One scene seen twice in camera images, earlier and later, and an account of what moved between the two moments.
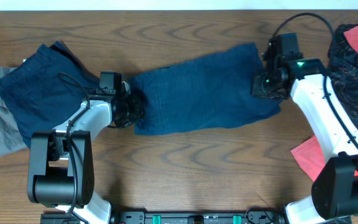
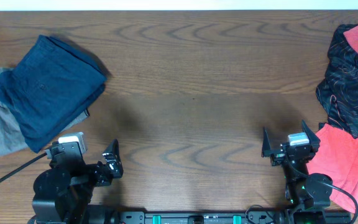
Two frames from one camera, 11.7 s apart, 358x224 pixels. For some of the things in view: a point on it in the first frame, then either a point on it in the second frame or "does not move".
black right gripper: [256, 90] → [278, 155]
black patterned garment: [352, 73] does not move
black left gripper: [138, 112] → [102, 176]
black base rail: [200, 216] does not move
